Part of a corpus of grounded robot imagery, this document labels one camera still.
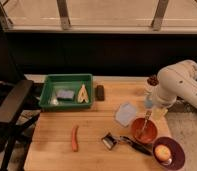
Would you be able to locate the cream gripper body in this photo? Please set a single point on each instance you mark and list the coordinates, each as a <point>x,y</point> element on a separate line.
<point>158,113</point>

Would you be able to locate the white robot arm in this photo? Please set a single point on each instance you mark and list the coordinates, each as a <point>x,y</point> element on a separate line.
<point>176,80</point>

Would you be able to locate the blue sponge in tray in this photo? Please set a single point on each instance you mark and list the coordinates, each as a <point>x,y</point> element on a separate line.
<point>65,94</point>

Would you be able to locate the green plastic tray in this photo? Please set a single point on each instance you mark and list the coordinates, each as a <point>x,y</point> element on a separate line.
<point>55,82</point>

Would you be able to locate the clear plastic piece in tray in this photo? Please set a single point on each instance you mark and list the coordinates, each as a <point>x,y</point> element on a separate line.
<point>54,100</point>

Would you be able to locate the metal spoon in bowl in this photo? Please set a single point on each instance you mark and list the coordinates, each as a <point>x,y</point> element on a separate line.
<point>146,118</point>

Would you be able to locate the orange bowl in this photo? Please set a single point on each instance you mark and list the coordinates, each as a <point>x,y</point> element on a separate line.
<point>149,134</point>

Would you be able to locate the light blue cloth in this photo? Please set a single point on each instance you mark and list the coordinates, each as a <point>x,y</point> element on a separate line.
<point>125,114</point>

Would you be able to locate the brown pinecone object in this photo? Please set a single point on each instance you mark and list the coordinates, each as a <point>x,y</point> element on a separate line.
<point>152,80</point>

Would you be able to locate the yellow apple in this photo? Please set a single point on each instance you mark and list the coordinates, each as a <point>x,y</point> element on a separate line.
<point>162,152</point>

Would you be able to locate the dark purple plate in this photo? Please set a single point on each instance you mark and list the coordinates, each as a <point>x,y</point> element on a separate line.
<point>177,153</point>

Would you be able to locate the orange carrot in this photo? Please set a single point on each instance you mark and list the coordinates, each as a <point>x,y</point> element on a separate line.
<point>74,142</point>

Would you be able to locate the black office chair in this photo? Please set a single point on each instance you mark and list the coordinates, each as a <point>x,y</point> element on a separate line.
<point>10,111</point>

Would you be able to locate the black handled peeler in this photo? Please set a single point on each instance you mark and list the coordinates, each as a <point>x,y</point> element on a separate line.
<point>110,141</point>

